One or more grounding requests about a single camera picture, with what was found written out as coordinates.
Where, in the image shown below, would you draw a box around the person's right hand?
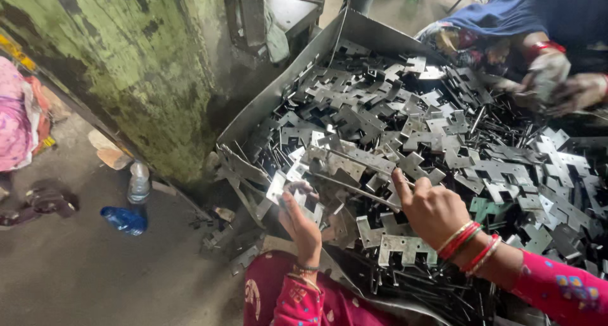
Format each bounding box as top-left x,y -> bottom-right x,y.
391,168 -> 476,251

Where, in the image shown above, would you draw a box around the person's left hand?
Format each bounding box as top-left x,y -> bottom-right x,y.
278,181 -> 324,266

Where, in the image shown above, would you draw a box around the notched metal bracket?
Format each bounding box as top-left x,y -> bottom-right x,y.
266,170 -> 326,225

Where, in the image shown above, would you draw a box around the red and gold bangles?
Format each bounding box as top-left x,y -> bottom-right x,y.
460,234 -> 503,277
436,221 -> 483,261

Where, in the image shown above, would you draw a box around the heap of stamped metal brackets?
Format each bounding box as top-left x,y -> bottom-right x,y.
223,38 -> 608,289

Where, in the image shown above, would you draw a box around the pink patterned garment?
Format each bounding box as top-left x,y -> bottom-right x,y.
243,249 -> 608,326

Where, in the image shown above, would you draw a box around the clear plastic water bottle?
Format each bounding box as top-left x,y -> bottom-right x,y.
127,160 -> 151,206

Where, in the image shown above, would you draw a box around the blue plastic bottle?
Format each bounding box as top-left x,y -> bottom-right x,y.
100,206 -> 148,237

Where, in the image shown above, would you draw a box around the grey hanging rag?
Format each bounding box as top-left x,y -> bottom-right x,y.
263,0 -> 291,64

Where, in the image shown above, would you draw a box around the large sheet metal tray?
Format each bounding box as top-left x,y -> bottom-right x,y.
216,7 -> 608,326

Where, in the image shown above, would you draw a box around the torn cardboard scrap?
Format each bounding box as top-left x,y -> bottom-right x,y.
87,128 -> 134,171

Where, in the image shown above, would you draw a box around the worn green press machine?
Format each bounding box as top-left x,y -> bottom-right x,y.
0,0 -> 326,184

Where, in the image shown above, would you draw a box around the pink cloth bundle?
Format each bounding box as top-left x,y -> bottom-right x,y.
0,55 -> 58,173

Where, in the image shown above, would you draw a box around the thin beaded wrist bracelet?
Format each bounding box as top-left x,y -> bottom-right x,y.
292,262 -> 322,291

